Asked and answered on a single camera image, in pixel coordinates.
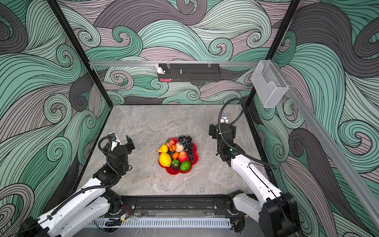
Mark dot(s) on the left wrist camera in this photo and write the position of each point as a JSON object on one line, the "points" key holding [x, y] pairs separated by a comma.
{"points": [[115, 141]]}

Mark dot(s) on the white perforated cable duct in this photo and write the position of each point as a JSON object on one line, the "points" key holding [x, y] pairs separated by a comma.
{"points": [[175, 223]]}

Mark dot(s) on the aluminium rail right wall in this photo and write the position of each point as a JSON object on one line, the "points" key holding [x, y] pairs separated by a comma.
{"points": [[301, 96]]}

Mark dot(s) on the red flower-shaped bowl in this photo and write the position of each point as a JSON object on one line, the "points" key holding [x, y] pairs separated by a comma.
{"points": [[175, 172]]}

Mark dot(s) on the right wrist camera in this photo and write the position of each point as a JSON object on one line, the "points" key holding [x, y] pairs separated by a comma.
{"points": [[224, 118]]}

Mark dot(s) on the yellow lemon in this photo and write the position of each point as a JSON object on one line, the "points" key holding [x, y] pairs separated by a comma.
{"points": [[165, 160]]}

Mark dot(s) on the green lime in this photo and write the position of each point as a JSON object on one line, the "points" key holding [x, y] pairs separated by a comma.
{"points": [[185, 166]]}

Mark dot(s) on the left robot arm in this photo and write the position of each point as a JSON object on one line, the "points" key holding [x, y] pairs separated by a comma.
{"points": [[92, 200]]}

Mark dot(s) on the clear plastic wall bin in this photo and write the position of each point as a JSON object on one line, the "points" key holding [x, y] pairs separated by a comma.
{"points": [[269, 83]]}

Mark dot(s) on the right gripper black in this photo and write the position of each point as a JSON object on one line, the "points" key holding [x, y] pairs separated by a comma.
{"points": [[213, 131]]}

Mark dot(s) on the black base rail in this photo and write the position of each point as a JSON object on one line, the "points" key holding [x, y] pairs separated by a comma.
{"points": [[215, 204]]}

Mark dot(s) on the white rabbit figurine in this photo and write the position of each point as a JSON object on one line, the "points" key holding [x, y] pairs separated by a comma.
{"points": [[159, 69]]}

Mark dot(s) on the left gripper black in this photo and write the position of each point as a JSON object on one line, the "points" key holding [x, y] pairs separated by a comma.
{"points": [[131, 146]]}

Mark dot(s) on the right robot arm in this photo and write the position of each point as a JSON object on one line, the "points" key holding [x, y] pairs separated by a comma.
{"points": [[276, 212]]}

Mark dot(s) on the black wall shelf tray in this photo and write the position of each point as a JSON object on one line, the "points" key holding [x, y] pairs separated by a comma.
{"points": [[193, 72]]}

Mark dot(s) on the black grape bunch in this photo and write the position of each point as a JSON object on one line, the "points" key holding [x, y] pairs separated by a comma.
{"points": [[187, 142]]}

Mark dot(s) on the small yellow citrus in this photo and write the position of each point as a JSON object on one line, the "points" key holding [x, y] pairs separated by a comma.
{"points": [[163, 149]]}

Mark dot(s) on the red apple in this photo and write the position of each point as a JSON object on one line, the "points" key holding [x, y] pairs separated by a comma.
{"points": [[183, 156]]}

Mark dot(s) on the pink item in shelf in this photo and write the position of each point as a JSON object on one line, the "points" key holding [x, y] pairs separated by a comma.
{"points": [[165, 80]]}

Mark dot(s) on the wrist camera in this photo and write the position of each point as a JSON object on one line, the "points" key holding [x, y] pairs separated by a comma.
{"points": [[115, 141], [224, 118]]}

